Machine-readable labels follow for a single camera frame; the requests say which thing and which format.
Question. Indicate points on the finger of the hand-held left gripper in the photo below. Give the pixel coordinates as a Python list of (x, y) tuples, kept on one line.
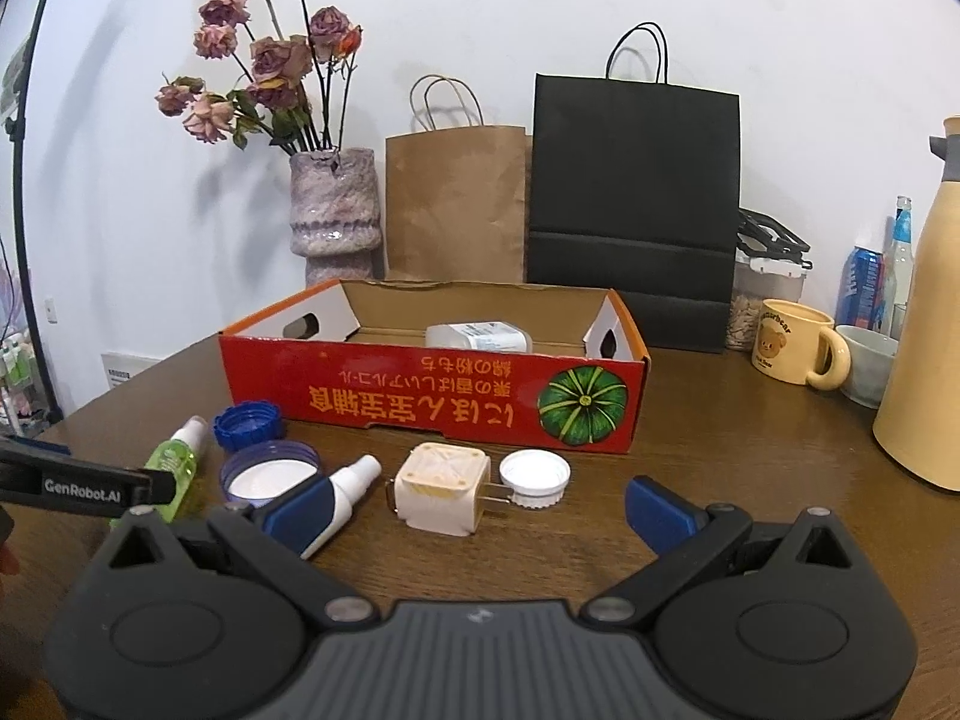
[(161, 486)]

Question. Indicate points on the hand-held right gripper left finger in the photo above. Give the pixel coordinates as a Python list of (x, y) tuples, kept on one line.
[(300, 514)]

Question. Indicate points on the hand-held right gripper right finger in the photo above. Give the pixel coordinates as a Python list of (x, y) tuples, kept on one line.
[(660, 514)]

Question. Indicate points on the green spray bottle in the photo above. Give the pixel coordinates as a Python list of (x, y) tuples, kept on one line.
[(184, 454)]

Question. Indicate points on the purple jar lid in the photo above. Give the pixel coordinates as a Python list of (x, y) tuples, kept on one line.
[(262, 480)]

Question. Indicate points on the white spray bottle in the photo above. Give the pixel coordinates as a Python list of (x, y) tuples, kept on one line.
[(349, 491)]

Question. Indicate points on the blue ribbed bottle cap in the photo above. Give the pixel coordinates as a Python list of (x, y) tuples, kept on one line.
[(247, 427)]

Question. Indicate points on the white ribbed cap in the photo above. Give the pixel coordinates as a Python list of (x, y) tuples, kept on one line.
[(534, 476)]

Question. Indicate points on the cream power adapter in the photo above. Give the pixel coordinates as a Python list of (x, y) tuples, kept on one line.
[(442, 487)]

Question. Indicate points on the red cardboard box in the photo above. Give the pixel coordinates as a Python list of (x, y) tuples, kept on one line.
[(450, 397)]

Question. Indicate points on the clear jar with purple lid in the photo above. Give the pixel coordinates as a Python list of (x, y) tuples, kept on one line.
[(472, 336)]

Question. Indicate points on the yellow bear mug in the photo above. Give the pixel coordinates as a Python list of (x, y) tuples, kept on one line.
[(784, 341)]

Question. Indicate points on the clear container with black clips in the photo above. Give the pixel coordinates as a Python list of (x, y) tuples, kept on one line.
[(757, 307)]

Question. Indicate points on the pale grey bowl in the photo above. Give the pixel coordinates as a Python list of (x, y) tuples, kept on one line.
[(866, 367)]

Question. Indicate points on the mottled pink ceramic vase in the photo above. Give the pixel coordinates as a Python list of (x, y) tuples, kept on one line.
[(334, 217)]

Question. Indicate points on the blue drink can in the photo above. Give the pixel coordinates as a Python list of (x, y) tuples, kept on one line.
[(859, 285)]

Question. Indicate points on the cream thermos jug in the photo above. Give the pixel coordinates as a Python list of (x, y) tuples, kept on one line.
[(922, 352)]

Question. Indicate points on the black paper bag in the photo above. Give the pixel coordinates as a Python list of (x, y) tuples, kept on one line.
[(630, 187)]

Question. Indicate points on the brown paper bag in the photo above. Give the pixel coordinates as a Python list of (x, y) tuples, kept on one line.
[(457, 202)]

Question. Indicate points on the black light stand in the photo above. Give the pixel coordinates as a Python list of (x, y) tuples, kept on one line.
[(15, 124)]

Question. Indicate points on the dried pink roses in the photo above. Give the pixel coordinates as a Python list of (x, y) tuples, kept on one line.
[(281, 60)]

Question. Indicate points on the white wall socket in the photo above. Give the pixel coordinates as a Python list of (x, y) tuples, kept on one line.
[(52, 310)]

